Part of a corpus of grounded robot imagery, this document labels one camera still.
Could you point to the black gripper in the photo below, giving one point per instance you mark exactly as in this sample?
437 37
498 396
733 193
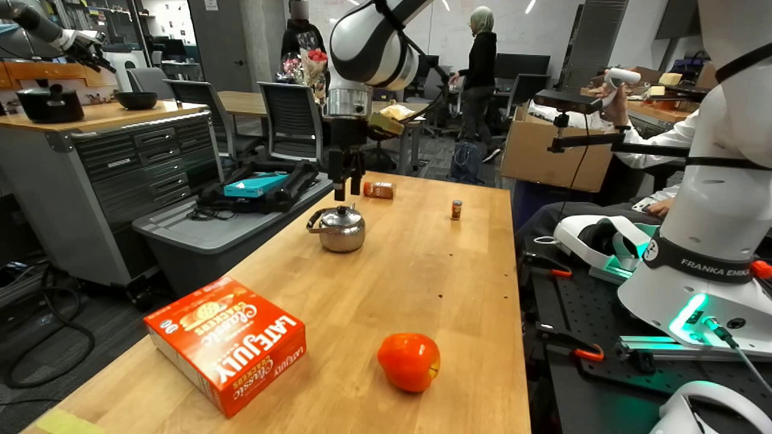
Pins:
346 135

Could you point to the grey background robot arm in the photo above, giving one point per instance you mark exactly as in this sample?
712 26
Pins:
38 25

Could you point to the orange spice jar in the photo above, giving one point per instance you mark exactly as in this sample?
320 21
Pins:
377 191

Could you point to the silver metal bowl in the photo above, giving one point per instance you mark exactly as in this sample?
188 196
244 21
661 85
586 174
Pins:
340 236

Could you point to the grey office chair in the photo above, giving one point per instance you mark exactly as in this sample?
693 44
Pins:
150 83
197 97
289 120

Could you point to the yellow bag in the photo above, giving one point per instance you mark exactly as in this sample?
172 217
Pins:
407 112

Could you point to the teal case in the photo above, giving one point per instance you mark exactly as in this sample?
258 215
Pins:
254 183

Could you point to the wrapped flower bouquet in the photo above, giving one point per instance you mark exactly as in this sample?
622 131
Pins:
307 66

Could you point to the person in dark hoodie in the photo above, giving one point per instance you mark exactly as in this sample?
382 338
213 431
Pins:
302 37

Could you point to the grey storage bin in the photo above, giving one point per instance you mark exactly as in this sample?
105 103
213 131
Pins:
201 242

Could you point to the standing person in jeans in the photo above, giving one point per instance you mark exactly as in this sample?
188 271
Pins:
481 56

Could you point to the orange-red toy tomato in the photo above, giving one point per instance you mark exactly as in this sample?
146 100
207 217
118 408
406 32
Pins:
407 361

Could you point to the brown cardboard box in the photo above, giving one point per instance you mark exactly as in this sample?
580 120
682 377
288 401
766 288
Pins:
545 158

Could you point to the orange Late July cracker box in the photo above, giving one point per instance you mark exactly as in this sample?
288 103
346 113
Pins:
224 344

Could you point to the black bowl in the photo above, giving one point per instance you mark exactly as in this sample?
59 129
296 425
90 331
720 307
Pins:
136 100

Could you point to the white VR headset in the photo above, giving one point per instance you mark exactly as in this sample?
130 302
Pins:
580 230

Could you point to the grey drawer cabinet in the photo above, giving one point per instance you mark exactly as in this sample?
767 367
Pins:
96 183

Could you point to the white handheld VR controller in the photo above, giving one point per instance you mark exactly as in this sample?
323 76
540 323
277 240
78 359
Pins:
622 78

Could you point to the black cooking pot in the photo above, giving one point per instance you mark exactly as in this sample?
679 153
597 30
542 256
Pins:
51 106

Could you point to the wooden shelf board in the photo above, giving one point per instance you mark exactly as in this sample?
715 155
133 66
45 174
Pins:
48 76

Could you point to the seated person white sleeves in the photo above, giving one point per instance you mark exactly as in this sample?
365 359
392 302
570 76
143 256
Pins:
667 135

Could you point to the yellow-green pad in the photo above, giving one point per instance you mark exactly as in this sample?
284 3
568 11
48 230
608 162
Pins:
68 422

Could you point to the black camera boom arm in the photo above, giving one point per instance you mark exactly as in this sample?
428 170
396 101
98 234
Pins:
642 147

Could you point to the aluminium extrusion rail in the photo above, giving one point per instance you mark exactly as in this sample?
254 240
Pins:
652 342

